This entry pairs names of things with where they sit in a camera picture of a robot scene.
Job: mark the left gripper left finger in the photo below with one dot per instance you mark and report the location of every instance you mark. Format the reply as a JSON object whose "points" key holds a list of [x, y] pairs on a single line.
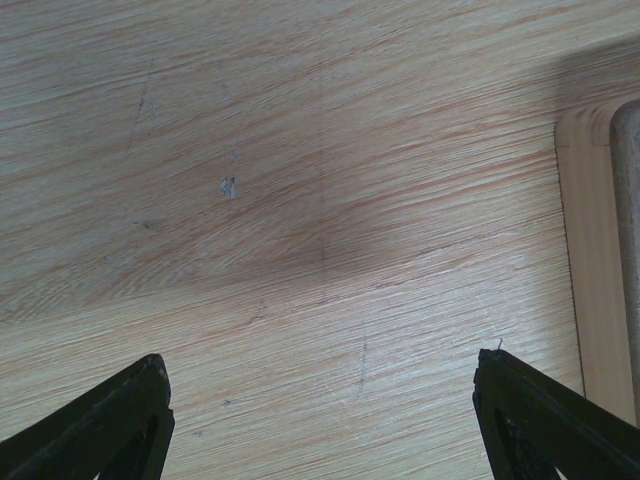
{"points": [[120, 429]]}

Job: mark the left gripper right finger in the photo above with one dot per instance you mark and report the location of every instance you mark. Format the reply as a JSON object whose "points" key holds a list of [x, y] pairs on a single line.
{"points": [[533, 427]]}

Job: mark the wooden chess board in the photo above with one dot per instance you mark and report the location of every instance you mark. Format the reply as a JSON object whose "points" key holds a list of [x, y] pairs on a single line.
{"points": [[597, 149]]}

